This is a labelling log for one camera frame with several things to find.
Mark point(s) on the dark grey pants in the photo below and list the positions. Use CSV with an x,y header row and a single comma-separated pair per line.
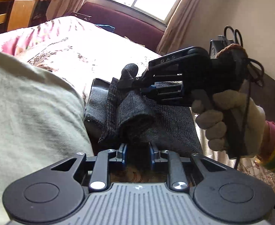
x,y
170,121

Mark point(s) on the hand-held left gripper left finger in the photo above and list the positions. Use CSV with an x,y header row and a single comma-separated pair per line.
x,y
124,155

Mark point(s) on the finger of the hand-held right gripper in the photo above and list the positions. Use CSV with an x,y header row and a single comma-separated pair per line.
x,y
132,82
148,90

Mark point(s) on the person's right hand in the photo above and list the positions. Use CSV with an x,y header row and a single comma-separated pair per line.
x,y
231,107

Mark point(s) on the floral beige bedspread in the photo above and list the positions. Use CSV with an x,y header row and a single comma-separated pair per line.
x,y
81,46

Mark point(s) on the wooden cabinet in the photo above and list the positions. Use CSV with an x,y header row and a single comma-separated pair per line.
x,y
18,11

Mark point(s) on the red cloth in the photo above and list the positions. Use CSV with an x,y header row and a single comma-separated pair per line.
x,y
43,2

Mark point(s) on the pale green pillow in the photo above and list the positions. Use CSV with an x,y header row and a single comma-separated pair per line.
x,y
29,112

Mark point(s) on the maroon padded ledge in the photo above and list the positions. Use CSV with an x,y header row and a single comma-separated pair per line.
x,y
128,23

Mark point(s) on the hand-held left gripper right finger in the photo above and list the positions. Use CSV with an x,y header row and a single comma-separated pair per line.
x,y
152,155

